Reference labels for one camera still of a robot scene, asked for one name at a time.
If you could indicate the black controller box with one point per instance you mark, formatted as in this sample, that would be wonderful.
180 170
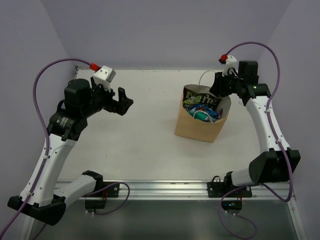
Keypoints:
92 205
232 205

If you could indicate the black snack bag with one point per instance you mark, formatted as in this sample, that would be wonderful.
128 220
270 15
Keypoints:
193 95

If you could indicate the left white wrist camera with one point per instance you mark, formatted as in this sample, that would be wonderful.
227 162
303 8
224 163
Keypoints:
104 76

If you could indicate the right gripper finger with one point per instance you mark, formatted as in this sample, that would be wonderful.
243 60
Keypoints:
218 92
216 87

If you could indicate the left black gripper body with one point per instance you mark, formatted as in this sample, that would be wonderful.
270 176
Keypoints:
117 103

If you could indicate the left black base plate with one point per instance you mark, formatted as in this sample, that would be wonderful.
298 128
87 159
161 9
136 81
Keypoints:
107 189

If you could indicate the blue snack packet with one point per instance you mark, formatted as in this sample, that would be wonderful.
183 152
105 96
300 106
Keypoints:
208 111

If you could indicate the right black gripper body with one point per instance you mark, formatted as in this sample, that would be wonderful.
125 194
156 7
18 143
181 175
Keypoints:
233 83

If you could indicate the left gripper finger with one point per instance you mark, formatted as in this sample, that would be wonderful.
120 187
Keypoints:
125 105
122 97

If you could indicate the brown paper bag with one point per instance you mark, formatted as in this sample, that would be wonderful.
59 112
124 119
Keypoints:
188 127

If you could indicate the right black controller box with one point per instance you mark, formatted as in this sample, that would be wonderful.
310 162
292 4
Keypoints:
232 205

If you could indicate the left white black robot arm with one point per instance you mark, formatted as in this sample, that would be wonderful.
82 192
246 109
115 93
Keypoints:
40 199

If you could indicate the left black controller box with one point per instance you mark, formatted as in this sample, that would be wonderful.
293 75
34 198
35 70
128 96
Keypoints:
92 205

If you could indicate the teal snack packet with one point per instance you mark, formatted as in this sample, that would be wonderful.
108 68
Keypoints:
202 116

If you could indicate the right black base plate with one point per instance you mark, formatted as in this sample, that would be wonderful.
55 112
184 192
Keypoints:
218 187

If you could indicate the aluminium mounting rail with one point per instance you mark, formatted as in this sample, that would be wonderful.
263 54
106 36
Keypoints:
182 190

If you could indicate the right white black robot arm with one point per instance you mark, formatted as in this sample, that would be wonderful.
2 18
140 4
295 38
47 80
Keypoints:
276 161

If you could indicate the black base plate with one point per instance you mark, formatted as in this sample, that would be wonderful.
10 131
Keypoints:
107 189
218 187

